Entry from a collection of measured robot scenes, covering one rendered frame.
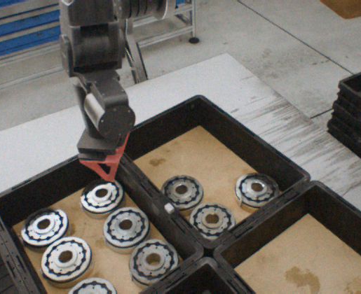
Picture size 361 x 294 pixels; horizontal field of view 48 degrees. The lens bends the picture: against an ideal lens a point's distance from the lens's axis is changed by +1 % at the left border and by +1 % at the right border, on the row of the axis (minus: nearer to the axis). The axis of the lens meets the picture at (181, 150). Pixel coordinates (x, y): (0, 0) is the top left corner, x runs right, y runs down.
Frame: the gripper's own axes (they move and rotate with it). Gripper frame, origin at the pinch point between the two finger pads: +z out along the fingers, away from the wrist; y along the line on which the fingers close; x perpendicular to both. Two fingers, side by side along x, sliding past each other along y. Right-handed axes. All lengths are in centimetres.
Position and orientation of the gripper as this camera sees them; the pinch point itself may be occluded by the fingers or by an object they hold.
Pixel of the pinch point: (113, 164)
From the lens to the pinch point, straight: 75.3
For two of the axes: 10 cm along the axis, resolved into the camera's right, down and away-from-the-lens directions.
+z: 0.6, 7.1, 7.0
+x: -9.9, -0.6, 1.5
